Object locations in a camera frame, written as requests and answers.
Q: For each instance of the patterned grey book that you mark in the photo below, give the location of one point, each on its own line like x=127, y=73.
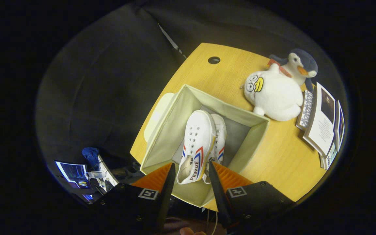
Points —
x=305, y=111

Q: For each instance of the white book with portrait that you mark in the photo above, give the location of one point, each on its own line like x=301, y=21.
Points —
x=320, y=127

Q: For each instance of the blue cloth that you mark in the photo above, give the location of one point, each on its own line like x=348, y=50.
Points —
x=90, y=155

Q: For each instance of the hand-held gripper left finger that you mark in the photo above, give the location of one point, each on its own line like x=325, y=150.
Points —
x=167, y=195

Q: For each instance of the white duck plush toy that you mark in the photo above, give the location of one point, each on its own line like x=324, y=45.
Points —
x=276, y=98

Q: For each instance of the small lit screen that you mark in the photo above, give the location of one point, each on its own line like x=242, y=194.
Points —
x=87, y=197

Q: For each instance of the teal cover book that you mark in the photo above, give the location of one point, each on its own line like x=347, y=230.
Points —
x=330, y=156

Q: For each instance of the beige fabric storage box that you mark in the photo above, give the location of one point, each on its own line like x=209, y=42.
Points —
x=171, y=130

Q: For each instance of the white canvas shoe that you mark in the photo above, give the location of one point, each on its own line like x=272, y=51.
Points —
x=220, y=137
x=197, y=137

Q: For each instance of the computer monitor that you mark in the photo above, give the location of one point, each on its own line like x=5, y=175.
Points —
x=72, y=171

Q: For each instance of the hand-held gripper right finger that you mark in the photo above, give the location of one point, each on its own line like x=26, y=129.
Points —
x=219, y=195

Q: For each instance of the blue cover book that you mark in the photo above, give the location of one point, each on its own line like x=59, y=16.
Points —
x=339, y=127

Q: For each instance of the cream storage box lid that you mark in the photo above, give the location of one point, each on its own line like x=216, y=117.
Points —
x=158, y=111

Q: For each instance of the penguin plush toy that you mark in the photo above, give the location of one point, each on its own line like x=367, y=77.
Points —
x=302, y=62

